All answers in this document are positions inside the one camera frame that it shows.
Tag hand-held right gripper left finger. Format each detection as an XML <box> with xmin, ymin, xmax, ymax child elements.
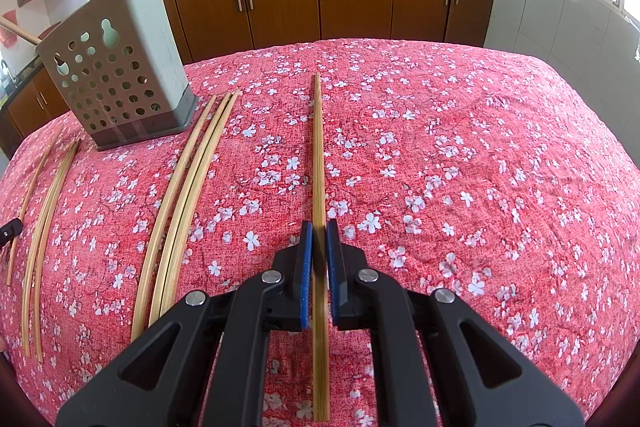
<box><xmin>55</xmin><ymin>221</ymin><xmax>314</xmax><ymax>427</ymax></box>

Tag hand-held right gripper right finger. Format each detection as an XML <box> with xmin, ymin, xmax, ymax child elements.
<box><xmin>325</xmin><ymin>220</ymin><xmax>585</xmax><ymax>427</ymax></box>

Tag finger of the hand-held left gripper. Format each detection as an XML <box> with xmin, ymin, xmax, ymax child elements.
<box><xmin>0</xmin><ymin>219</ymin><xmax>24</xmax><ymax>258</ymax></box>

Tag bamboo chopstick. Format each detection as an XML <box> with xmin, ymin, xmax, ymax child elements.
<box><xmin>149</xmin><ymin>92</ymin><xmax>233</xmax><ymax>327</ymax></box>
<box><xmin>159</xmin><ymin>91</ymin><xmax>241</xmax><ymax>319</ymax></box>
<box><xmin>130</xmin><ymin>95</ymin><xmax>218</xmax><ymax>341</ymax></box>
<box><xmin>21</xmin><ymin>141</ymin><xmax>78</xmax><ymax>361</ymax></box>
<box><xmin>34</xmin><ymin>141</ymin><xmax>82</xmax><ymax>363</ymax></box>
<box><xmin>312</xmin><ymin>73</ymin><xmax>331</xmax><ymax>424</ymax></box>
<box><xmin>5</xmin><ymin>126</ymin><xmax>65</xmax><ymax>286</ymax></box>

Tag grey perforated utensil holder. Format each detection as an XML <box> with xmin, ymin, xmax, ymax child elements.
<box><xmin>35</xmin><ymin>0</ymin><xmax>200</xmax><ymax>152</ymax></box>

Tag hanging red plastic bag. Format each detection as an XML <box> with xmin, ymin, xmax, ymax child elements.
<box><xmin>0</xmin><ymin>9</ymin><xmax>22</xmax><ymax>48</ymax></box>

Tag brown lower kitchen cabinets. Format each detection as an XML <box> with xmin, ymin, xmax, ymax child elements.
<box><xmin>0</xmin><ymin>0</ymin><xmax>497</xmax><ymax>160</ymax></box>

